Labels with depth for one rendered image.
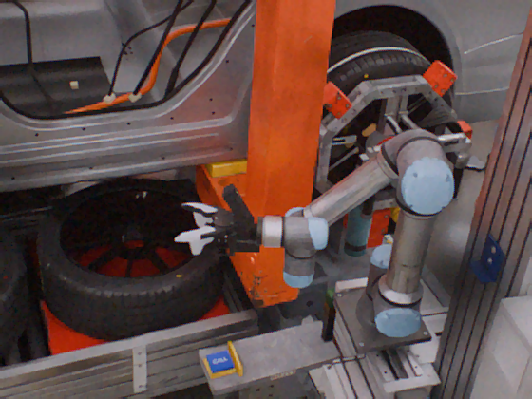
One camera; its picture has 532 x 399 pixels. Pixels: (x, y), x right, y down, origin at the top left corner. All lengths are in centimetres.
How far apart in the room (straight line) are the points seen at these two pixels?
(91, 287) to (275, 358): 65
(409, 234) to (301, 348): 91
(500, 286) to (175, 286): 127
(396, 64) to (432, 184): 111
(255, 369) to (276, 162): 69
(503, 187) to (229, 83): 124
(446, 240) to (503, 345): 211
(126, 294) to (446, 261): 162
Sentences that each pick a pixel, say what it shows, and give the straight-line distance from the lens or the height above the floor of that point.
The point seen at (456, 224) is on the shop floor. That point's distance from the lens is 412.
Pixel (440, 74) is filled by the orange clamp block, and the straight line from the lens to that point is 293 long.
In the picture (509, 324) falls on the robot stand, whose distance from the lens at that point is 190.
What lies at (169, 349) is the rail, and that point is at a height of 34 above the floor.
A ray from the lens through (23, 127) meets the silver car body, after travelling 280.
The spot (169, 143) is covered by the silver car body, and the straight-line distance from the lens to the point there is 290.
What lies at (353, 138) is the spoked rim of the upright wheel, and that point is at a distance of 303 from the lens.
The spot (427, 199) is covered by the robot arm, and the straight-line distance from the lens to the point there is 187.
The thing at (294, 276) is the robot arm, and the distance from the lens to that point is 204.
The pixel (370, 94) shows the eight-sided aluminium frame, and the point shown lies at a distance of 281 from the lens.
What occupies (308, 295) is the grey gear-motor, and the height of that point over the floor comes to 36.
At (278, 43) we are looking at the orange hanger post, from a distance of 220.
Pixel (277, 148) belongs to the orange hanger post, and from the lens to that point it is 238.
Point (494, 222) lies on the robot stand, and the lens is 198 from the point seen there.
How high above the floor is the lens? 249
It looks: 35 degrees down
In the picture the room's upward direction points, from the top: 8 degrees clockwise
